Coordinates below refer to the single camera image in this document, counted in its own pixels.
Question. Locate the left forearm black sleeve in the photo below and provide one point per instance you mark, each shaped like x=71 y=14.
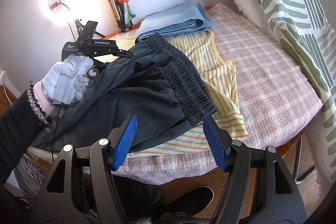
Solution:
x=21 y=123

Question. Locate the folded tripod with floral cloth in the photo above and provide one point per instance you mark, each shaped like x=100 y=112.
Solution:
x=123 y=14

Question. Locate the dark green pants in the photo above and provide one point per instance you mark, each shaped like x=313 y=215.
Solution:
x=158 y=84

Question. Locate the white wall plug with cable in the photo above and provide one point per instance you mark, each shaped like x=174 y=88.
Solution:
x=2 y=83

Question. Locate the folded blue jeans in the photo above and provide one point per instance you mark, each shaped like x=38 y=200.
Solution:
x=183 y=19

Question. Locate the left hand white glove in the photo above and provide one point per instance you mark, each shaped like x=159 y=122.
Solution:
x=67 y=81

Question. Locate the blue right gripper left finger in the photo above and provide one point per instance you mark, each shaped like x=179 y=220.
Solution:
x=122 y=140

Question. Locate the green white patterned pillow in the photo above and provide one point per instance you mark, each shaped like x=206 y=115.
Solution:
x=302 y=29

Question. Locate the pink checked blanket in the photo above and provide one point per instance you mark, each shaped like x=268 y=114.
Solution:
x=275 y=98

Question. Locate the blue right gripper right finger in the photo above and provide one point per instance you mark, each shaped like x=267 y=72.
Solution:
x=219 y=142

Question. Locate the black tripod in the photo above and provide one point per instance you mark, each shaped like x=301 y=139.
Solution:
x=78 y=27

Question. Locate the ring light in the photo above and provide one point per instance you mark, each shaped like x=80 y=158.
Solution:
x=59 y=13

